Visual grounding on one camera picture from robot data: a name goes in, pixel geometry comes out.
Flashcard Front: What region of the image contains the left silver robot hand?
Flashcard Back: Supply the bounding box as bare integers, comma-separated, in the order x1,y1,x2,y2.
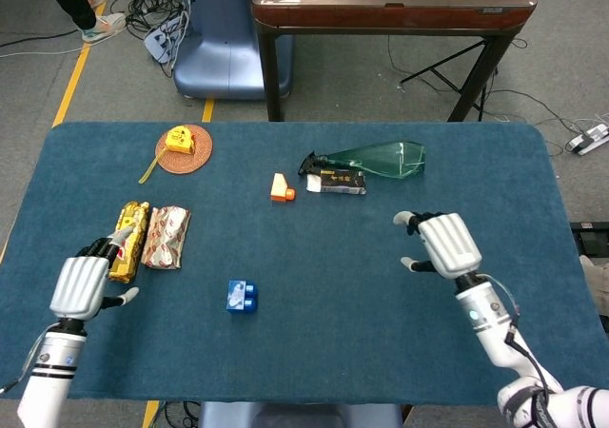
49,224,140,322

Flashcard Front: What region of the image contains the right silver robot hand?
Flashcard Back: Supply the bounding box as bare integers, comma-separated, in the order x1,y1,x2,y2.
392,211,483,281

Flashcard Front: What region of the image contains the blue toy block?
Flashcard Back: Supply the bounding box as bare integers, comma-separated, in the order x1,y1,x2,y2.
226,280,260,315

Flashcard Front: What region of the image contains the orange toy block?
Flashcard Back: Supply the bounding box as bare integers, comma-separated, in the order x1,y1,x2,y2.
270,172,297,204

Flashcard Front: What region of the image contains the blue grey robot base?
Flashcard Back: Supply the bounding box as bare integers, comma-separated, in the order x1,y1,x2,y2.
172,0,295,101

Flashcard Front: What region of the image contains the yellow snack package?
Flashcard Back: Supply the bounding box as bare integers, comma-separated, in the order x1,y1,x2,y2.
107,201,150,285

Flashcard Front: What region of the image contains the white red-patterned snack package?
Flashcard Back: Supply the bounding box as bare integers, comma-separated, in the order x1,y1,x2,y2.
140,204,192,271

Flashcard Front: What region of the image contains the green transparent spray bottle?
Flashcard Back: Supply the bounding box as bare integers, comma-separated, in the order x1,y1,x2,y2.
297,140,426,181

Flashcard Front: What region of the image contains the black and white small carton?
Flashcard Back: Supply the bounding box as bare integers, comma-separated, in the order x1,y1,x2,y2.
305,169,368,196

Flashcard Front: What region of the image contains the black flat device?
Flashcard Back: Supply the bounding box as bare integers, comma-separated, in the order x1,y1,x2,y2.
569,221,609,254

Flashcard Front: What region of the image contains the blue felt table cover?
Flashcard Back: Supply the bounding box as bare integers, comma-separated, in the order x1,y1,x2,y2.
0,122,609,408

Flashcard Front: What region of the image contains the brown fabric object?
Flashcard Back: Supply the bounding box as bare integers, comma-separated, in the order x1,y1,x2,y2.
579,252,609,315

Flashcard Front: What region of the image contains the white power strip with plugs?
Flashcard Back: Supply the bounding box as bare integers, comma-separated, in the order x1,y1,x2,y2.
564,123,609,156

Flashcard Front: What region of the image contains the round woven orange coaster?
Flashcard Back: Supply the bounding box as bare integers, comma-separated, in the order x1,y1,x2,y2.
155,124,214,176

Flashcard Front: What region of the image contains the yellow tape measure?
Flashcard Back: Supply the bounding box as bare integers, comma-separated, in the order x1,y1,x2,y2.
138,126,197,185

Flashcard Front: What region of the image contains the grey blue robot torso base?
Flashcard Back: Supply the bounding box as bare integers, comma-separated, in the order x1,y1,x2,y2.
197,401,404,428

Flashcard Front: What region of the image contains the brown mahjong table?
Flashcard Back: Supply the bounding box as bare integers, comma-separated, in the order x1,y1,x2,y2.
250,0,539,123

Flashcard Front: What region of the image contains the white blue power strip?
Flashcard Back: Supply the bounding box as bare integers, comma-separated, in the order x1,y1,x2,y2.
143,11,189,65

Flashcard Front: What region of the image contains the white sneaker with orange accents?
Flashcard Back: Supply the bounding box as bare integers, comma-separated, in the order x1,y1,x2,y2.
80,12,128,43

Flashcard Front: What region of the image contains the black cable bundle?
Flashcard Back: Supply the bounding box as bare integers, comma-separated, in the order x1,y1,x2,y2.
108,0,191,80

